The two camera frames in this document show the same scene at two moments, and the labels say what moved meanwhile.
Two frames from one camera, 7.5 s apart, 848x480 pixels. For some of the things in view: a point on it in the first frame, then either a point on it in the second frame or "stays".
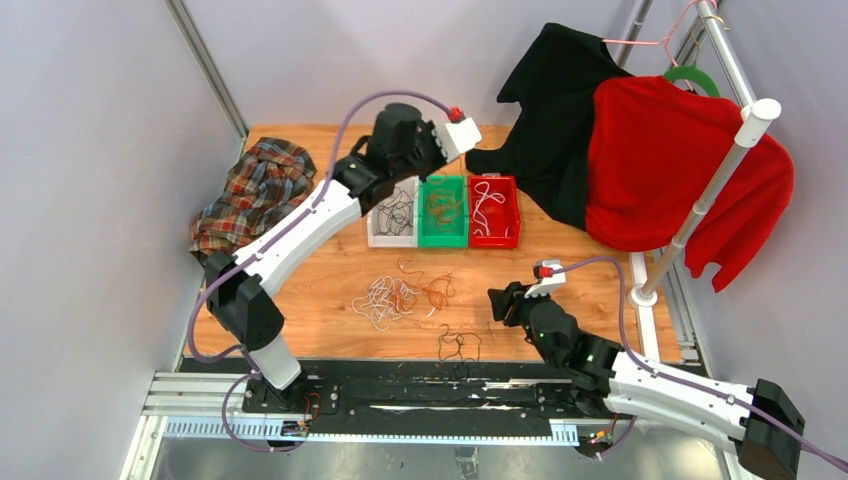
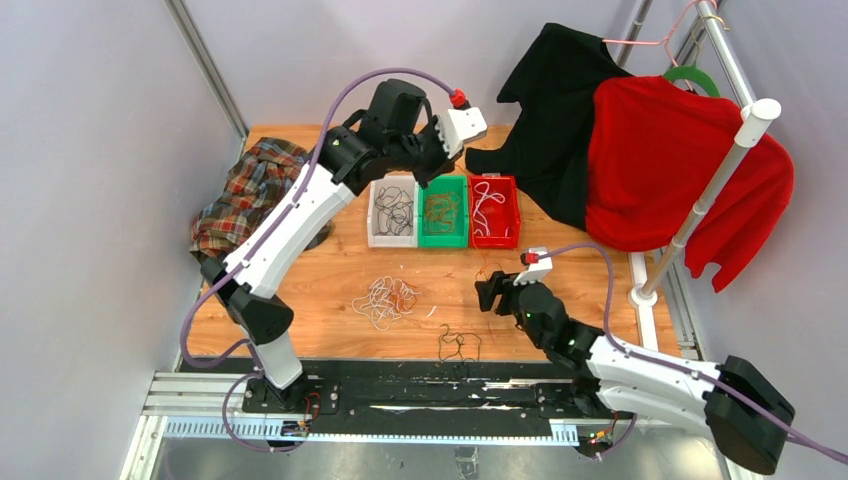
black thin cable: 395,216 stays
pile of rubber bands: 386,299 stays
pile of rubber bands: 435,298 -> 485,266
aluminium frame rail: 203,57 stays
